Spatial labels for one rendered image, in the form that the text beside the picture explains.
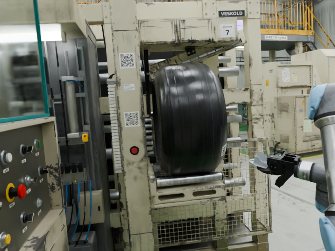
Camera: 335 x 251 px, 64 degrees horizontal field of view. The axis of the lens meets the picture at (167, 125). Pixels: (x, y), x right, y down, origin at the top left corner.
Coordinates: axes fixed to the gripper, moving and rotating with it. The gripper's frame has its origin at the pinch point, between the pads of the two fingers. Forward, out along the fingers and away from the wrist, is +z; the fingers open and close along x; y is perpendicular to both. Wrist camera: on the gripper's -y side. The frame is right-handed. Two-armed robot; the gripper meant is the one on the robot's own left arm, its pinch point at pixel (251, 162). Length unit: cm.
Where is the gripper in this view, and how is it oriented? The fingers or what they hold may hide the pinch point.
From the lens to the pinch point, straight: 126.9
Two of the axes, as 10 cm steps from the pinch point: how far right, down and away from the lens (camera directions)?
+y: -2.1, -8.8, -4.3
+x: -6.3, 4.6, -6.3
